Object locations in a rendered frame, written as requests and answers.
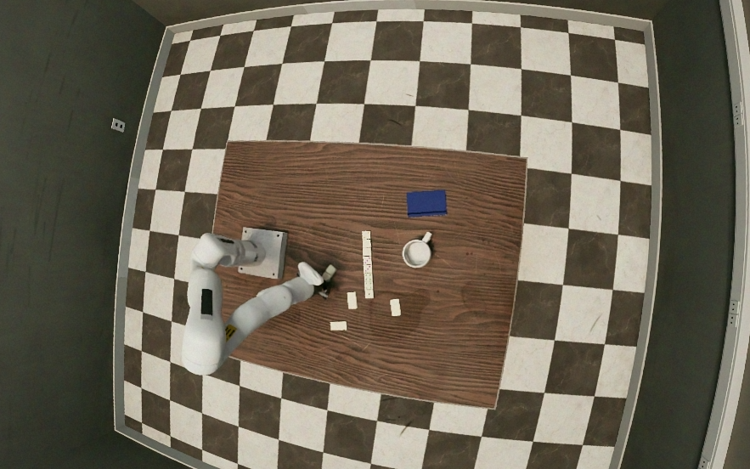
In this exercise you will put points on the blue notebook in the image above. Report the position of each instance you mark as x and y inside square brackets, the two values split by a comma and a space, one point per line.
[426, 203]

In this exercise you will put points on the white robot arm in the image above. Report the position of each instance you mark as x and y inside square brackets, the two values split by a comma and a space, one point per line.
[205, 347]

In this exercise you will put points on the white mug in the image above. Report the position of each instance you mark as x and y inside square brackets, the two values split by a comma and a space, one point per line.
[416, 253]

